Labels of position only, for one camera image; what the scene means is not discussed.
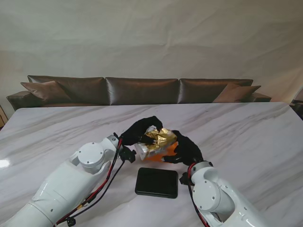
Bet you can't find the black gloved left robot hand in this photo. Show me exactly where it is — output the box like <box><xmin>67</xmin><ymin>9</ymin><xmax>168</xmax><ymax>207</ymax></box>
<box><xmin>119</xmin><ymin>115</ymin><xmax>164</xmax><ymax>146</ymax></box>

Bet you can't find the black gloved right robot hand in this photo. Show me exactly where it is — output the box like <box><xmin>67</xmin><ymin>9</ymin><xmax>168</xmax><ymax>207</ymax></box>
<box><xmin>163</xmin><ymin>130</ymin><xmax>204</xmax><ymax>166</ymax></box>

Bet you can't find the gold tissue pack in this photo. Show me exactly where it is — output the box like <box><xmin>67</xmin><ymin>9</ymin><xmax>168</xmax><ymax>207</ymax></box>
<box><xmin>134</xmin><ymin>126</ymin><xmax>178</xmax><ymax>161</ymax></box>

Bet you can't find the orange tissue box cover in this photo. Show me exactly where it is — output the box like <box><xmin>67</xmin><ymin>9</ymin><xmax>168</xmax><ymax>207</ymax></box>
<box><xmin>142</xmin><ymin>141</ymin><xmax>179</xmax><ymax>163</ymax></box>

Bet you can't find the black tissue box base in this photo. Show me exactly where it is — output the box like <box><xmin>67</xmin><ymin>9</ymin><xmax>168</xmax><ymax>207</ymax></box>
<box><xmin>134</xmin><ymin>167</ymin><xmax>178</xmax><ymax>199</ymax></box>

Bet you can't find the brown sofa back cushion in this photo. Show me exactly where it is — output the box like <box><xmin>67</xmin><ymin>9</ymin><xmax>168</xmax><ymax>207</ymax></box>
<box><xmin>179</xmin><ymin>78</ymin><xmax>254</xmax><ymax>104</ymax></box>
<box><xmin>27</xmin><ymin>75</ymin><xmax>107</xmax><ymax>105</ymax></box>
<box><xmin>105</xmin><ymin>77</ymin><xmax>179</xmax><ymax>106</ymax></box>

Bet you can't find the brown throw pillow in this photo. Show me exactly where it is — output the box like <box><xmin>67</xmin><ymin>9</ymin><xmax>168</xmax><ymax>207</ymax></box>
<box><xmin>20</xmin><ymin>80</ymin><xmax>71</xmax><ymax>102</ymax></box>
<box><xmin>213</xmin><ymin>84</ymin><xmax>262</xmax><ymax>103</ymax></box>

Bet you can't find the brown leather sofa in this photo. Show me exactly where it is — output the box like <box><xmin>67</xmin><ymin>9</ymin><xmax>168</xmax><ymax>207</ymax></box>
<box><xmin>6</xmin><ymin>75</ymin><xmax>272</xmax><ymax>112</ymax></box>

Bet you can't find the dark side furniture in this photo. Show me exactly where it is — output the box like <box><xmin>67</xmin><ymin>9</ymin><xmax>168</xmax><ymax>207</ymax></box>
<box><xmin>290</xmin><ymin>98</ymin><xmax>303</xmax><ymax>120</ymax></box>

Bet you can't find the wooden slatted furniture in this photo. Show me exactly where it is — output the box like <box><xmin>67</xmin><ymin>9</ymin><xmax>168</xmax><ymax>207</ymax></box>
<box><xmin>0</xmin><ymin>104</ymin><xmax>7</xmax><ymax>130</ymax></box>

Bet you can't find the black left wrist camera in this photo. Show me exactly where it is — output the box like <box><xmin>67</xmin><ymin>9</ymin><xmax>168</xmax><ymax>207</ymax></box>
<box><xmin>119</xmin><ymin>148</ymin><xmax>137</xmax><ymax>163</ymax></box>

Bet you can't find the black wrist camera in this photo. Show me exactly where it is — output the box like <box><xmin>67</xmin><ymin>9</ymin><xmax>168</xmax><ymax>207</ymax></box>
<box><xmin>179</xmin><ymin>172</ymin><xmax>190</xmax><ymax>187</ymax></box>
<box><xmin>119</xmin><ymin>148</ymin><xmax>137</xmax><ymax>163</ymax></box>

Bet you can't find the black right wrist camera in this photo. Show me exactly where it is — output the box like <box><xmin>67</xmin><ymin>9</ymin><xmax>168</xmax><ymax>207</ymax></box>
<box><xmin>179</xmin><ymin>172</ymin><xmax>190</xmax><ymax>187</ymax></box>

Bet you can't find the red black right arm cable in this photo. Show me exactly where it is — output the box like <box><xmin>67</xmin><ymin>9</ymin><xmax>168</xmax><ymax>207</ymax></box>
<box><xmin>187</xmin><ymin>165</ymin><xmax>210</xmax><ymax>227</ymax></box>

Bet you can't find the red black arm cable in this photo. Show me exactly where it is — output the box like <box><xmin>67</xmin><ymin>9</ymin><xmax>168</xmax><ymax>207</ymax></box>
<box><xmin>54</xmin><ymin>138</ymin><xmax>124</xmax><ymax>225</ymax></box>
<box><xmin>187</xmin><ymin>165</ymin><xmax>210</xmax><ymax>227</ymax></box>

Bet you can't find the red black left arm cable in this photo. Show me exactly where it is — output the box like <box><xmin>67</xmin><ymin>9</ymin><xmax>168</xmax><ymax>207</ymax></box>
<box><xmin>54</xmin><ymin>138</ymin><xmax>124</xmax><ymax>225</ymax></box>

